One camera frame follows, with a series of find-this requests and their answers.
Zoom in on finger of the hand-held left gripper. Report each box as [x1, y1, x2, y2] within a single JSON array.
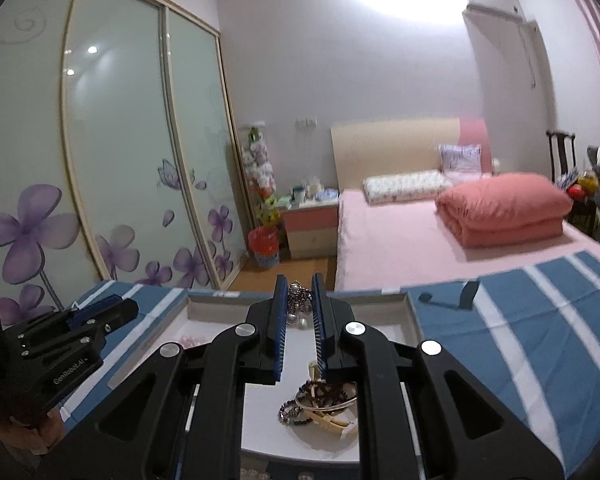
[[69, 296, 125, 330], [92, 299, 140, 337]]

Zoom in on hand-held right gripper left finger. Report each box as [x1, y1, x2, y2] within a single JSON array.
[[35, 274, 291, 480]]

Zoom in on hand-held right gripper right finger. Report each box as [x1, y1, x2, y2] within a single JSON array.
[[311, 272, 566, 480]]

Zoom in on pearl charm bracelet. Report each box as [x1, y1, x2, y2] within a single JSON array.
[[289, 281, 316, 332]]

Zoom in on grey cardboard tray box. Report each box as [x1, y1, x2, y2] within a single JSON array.
[[107, 287, 422, 466]]

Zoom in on dark red bead necklace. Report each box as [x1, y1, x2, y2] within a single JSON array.
[[279, 379, 358, 426]]

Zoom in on silver bangle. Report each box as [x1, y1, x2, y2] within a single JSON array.
[[295, 382, 358, 414]]

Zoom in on yellow wrist watch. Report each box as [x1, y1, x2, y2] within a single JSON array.
[[307, 360, 357, 437]]

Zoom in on person's left hand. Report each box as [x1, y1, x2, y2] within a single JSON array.
[[0, 406, 66, 453]]

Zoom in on red bag waste bin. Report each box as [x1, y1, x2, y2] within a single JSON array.
[[247, 225, 281, 267]]

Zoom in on pink beige nightstand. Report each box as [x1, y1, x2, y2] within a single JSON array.
[[279, 195, 340, 261]]

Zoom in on pink bed sheet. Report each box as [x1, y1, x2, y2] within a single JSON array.
[[334, 187, 600, 293]]

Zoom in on hanging plush toy stack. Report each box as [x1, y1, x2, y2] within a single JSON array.
[[241, 122, 281, 228]]

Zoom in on blue white striped blanket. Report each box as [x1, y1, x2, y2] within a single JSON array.
[[60, 250, 600, 480]]

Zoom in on white patterned pillow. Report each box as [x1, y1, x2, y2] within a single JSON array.
[[362, 170, 453, 206]]

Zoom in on sliding wardrobe with purple flowers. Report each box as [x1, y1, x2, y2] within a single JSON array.
[[0, 0, 253, 326]]

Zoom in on beige pink headboard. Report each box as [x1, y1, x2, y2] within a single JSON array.
[[330, 117, 492, 191]]

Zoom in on purple patterned pillow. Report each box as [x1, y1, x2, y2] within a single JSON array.
[[438, 143, 482, 181]]

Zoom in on folded pink quilt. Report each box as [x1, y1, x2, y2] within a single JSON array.
[[435, 172, 573, 248]]

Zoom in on red and yellow toys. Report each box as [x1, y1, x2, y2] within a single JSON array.
[[562, 170, 600, 200]]

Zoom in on dark wooden chair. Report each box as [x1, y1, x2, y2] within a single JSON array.
[[546, 130, 598, 233]]

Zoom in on white air conditioner pipe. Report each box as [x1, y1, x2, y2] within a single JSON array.
[[517, 20, 539, 88]]

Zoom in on white air conditioner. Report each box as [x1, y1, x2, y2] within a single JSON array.
[[462, 0, 523, 23]]

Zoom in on black charger with cable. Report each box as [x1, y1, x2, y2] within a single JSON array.
[[416, 280, 481, 312]]

